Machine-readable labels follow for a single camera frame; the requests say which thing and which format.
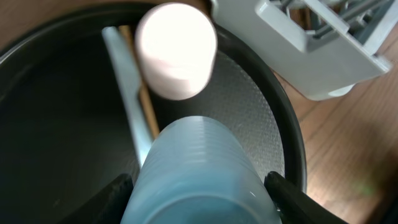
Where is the pink cup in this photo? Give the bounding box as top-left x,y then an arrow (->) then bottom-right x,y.
134,2 -> 218,100

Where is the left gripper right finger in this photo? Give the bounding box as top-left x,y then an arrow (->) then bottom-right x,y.
264,172 -> 346,224

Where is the light blue cup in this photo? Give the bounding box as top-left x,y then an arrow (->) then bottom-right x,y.
121,116 -> 281,224

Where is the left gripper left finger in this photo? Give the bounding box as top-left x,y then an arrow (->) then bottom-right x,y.
59,174 -> 133,224

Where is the light blue plastic knife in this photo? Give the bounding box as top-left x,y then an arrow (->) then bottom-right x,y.
101,27 -> 153,167

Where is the wooden chopstick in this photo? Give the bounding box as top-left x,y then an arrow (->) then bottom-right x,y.
118,26 -> 160,139

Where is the grey dishwasher rack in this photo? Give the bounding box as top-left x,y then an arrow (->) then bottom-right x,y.
211,0 -> 397,101

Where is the black round tray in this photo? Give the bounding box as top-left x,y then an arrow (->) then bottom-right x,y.
1,2 -> 307,223

